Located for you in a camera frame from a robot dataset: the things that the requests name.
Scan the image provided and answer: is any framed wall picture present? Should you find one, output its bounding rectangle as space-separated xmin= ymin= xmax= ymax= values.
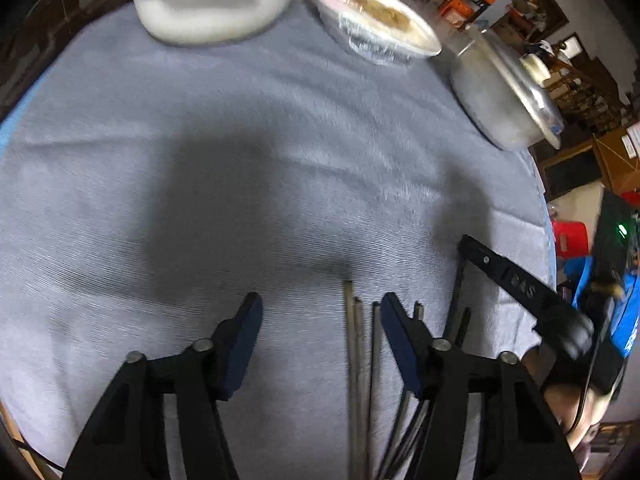
xmin=515 ymin=0 xmax=571 ymax=43

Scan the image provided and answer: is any white pot with plastic bag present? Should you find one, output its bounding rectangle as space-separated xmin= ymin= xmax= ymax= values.
xmin=121 ymin=0 xmax=323 ymax=45

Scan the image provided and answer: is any aluminium pot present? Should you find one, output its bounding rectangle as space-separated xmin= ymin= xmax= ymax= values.
xmin=450 ymin=35 xmax=546 ymax=151

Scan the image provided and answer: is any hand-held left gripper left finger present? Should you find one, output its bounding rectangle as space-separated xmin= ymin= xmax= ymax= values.
xmin=62 ymin=292 xmax=264 ymax=480

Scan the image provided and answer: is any light blue table cover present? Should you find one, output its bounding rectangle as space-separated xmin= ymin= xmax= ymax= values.
xmin=0 ymin=60 xmax=560 ymax=321

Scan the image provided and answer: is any aluminium pot lid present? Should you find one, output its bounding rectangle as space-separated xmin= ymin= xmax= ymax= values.
xmin=475 ymin=30 xmax=566 ymax=150

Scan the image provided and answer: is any plastic-wrapped bowl of food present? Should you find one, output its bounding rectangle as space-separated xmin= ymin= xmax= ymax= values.
xmin=310 ymin=0 xmax=444 ymax=67

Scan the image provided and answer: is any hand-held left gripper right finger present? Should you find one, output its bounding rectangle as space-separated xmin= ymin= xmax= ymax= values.
xmin=380 ymin=292 xmax=583 ymax=480

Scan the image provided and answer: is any red child's chair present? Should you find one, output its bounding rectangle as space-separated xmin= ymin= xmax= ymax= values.
xmin=551 ymin=220 xmax=594 ymax=259

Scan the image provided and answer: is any person's right hand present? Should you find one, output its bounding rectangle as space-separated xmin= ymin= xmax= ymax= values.
xmin=544 ymin=384 xmax=622 ymax=450

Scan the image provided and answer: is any bundle of dark chopsticks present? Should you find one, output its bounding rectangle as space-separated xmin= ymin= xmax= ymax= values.
xmin=342 ymin=255 xmax=473 ymax=480

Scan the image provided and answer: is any grey table cloth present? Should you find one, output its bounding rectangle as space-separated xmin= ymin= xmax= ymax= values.
xmin=0 ymin=0 xmax=558 ymax=480

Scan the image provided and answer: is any blue jacket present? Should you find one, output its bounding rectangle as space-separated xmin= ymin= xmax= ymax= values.
xmin=572 ymin=255 xmax=640 ymax=361

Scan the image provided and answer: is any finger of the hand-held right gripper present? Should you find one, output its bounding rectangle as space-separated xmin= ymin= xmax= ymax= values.
xmin=459 ymin=234 xmax=596 ymax=360

